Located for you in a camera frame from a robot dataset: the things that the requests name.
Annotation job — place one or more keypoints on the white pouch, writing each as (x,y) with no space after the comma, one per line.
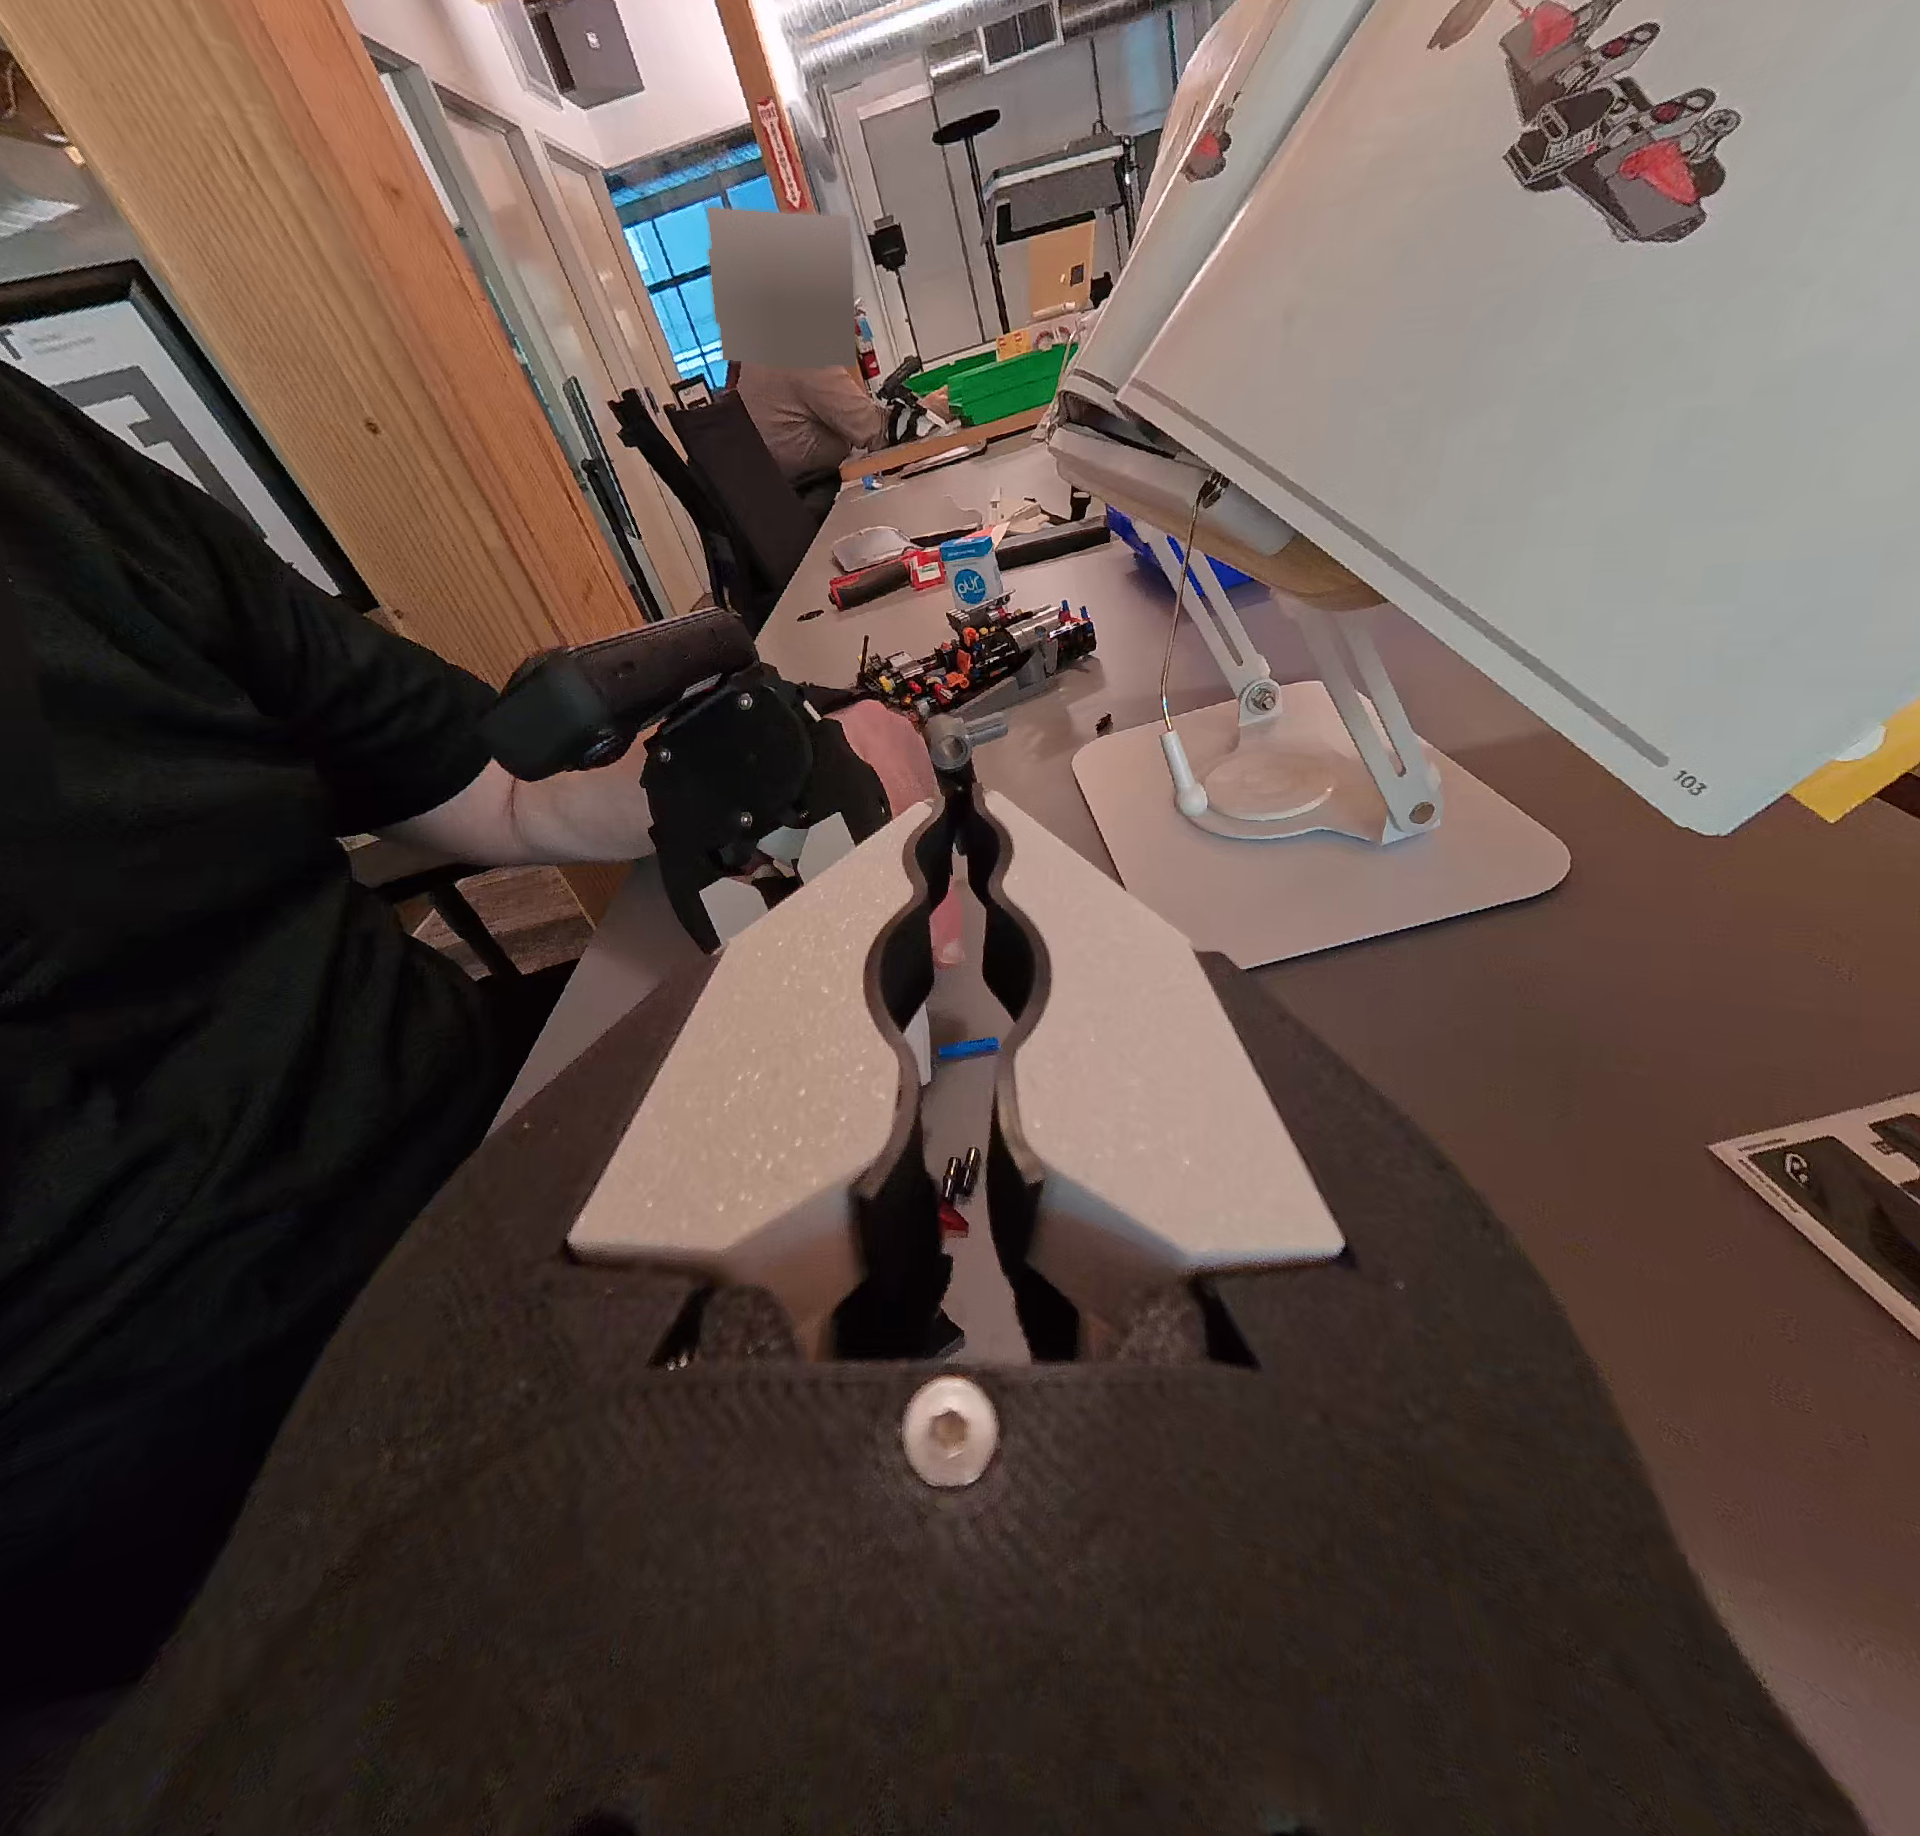
(872,546)

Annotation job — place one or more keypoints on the scattered loose lego pieces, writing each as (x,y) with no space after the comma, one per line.
(968,1044)

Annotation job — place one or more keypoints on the black office chair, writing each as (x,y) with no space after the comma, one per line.
(738,500)

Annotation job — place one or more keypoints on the multicoloured lego chassis model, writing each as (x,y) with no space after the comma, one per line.
(989,653)

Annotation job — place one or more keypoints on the grey lego axle connector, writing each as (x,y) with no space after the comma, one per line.
(948,744)

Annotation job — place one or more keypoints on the white papers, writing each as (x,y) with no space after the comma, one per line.
(1028,513)

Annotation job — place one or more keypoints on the yellow envelope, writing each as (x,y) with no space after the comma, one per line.
(1867,785)

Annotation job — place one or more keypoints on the black white sticker sheet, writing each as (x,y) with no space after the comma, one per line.
(1830,1206)

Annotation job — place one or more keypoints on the wooden top desk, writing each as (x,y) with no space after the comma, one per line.
(930,453)

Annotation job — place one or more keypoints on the red fire extinguisher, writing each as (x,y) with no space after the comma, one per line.
(863,344)

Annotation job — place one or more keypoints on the black cylinder with red end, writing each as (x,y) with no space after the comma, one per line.
(872,586)

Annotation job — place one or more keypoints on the stack of green bins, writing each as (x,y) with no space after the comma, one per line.
(1004,388)

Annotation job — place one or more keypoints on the black wall speaker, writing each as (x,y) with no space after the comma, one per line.
(591,50)

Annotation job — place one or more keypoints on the white book stand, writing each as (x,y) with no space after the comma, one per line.
(1351,877)

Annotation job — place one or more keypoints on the black floor lamp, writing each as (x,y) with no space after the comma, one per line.
(968,123)

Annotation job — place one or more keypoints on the black silver softbox light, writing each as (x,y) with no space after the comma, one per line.
(1053,185)

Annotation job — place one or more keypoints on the window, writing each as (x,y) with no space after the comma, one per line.
(674,291)

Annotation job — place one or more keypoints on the white air vent grille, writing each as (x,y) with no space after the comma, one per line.
(1022,34)

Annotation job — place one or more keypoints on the red white packet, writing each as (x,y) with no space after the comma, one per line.
(921,571)

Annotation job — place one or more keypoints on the person's left hand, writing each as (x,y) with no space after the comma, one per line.
(885,756)

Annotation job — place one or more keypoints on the cardboard box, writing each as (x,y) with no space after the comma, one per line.
(1067,270)

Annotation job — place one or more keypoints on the person's left forearm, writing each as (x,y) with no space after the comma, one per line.
(571,818)

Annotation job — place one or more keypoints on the blue storage bin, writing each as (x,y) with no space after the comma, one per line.
(1154,552)

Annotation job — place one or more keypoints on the white blue gum container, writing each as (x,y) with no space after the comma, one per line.
(973,585)

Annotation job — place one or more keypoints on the wooden column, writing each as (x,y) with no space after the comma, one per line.
(300,291)

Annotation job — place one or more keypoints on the plain black cylinder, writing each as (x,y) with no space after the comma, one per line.
(1053,546)

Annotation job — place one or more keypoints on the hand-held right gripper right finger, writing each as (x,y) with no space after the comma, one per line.
(1170,1118)

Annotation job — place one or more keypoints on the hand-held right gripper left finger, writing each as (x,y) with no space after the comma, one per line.
(748,1102)

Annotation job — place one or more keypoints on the framed black white poster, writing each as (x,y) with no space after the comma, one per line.
(134,398)

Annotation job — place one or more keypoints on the red wall sign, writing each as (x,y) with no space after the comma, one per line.
(784,156)

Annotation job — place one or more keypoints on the lego instruction book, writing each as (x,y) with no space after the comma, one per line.
(1501,440)

